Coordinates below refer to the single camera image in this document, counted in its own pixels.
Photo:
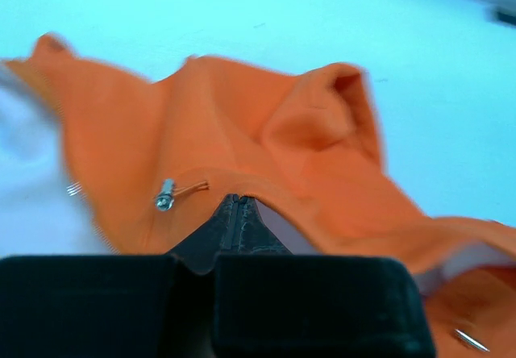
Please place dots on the blue label sticker right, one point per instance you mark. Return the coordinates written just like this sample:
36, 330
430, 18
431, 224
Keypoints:
505, 15

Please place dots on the orange jacket with pink lining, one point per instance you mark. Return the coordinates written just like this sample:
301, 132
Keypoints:
98, 161

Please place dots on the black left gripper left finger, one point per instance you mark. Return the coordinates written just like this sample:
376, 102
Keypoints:
110, 306

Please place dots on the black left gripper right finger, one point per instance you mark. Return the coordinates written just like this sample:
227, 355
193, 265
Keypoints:
268, 303

